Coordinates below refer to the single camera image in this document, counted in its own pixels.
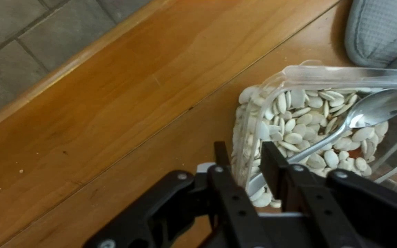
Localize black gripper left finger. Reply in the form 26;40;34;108
83;141;273;248

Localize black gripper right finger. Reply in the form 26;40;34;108
259;141;397;248

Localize white seeds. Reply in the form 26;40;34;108
232;84;390;208

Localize metal spoon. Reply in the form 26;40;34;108
245;88;397;197

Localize clear bag of white beans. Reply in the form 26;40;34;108
229;63;397;208

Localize grey quilted cloth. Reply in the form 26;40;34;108
343;0;397;70

